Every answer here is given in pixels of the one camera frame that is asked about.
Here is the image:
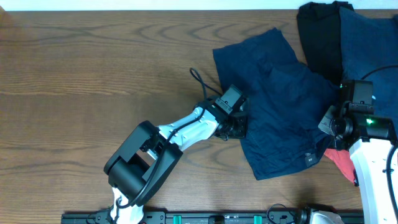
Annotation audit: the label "black mounting rail with clamps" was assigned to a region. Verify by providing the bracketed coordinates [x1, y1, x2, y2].
[60, 203, 365, 224]

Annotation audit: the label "red garment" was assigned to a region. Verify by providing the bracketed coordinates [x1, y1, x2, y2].
[324, 148, 358, 186]

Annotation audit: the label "navy blue shorts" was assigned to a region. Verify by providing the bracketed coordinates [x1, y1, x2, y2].
[213, 28, 338, 180]

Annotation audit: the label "black shirt with lettering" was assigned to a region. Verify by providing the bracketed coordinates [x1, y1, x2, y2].
[297, 1, 354, 85]

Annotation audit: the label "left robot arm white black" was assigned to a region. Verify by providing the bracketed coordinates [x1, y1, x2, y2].
[104, 97, 248, 223]

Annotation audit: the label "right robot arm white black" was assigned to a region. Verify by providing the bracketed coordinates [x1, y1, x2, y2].
[318, 101, 397, 223]

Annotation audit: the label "dark blue garment in pile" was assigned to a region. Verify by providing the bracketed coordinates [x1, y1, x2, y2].
[340, 8, 397, 126]

